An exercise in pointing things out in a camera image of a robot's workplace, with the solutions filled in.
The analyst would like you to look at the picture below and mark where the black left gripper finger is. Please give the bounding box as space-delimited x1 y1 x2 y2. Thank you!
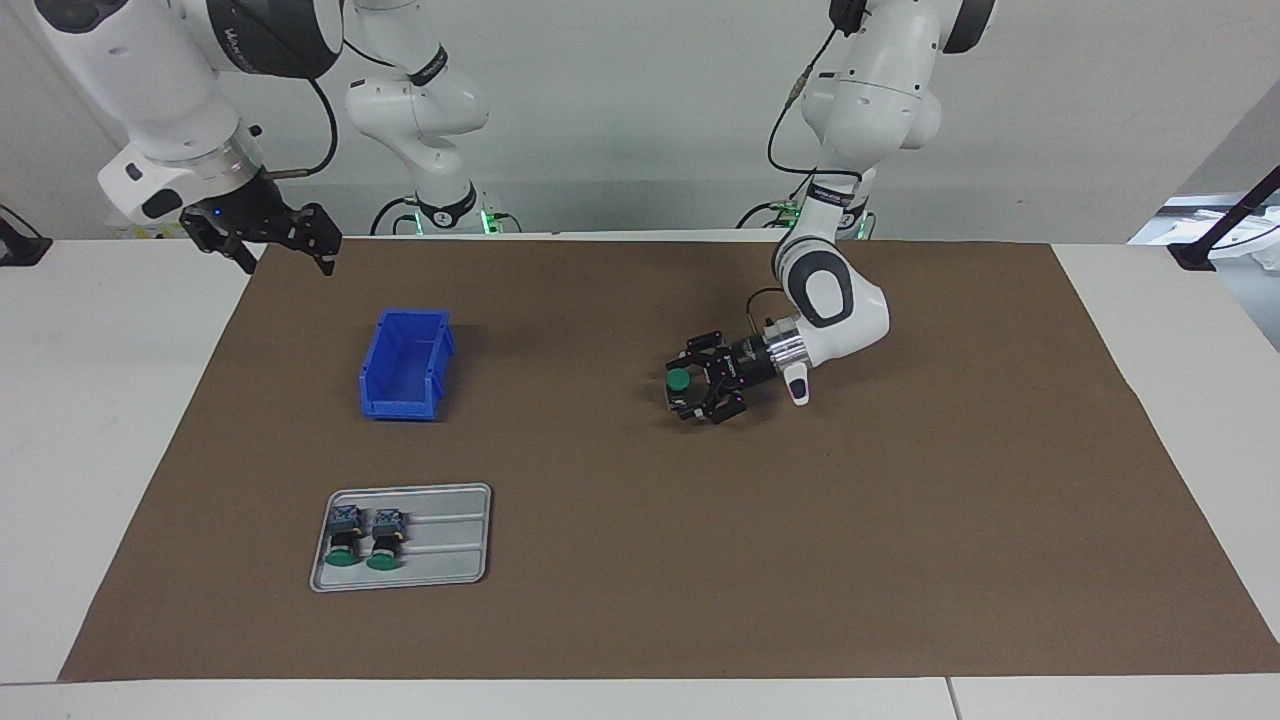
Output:
666 380 749 426
668 328 736 373

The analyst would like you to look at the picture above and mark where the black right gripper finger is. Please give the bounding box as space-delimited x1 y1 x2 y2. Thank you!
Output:
282 203 343 278
180 205 259 276

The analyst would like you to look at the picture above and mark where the white background box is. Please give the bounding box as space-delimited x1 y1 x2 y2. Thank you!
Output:
105 205 201 241

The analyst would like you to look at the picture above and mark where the brown table mat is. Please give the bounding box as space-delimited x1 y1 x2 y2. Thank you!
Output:
58 237 1280 683

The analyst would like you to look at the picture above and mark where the blue plastic storage bin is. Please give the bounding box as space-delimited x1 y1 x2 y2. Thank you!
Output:
359 308 457 422

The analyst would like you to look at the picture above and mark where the grey metal tray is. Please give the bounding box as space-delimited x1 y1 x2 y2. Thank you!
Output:
309 483 493 594

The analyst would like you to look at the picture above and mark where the black clamp stand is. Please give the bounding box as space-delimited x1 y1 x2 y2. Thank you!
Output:
1168 165 1280 272

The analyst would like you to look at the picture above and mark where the white plastic packaging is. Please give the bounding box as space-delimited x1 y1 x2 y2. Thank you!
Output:
1135 195 1280 271

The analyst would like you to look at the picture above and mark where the black base cable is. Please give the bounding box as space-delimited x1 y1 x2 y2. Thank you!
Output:
737 200 801 229
370 195 421 237

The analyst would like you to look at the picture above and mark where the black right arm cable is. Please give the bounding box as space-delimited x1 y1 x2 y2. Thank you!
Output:
262 75 341 181

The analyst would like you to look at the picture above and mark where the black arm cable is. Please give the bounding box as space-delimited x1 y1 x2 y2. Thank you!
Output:
262 75 341 181
745 25 863 331

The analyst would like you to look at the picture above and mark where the black clamp mount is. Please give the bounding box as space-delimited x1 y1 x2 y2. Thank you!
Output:
0 205 53 267

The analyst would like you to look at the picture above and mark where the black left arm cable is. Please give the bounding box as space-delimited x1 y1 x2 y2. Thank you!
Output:
745 25 863 331

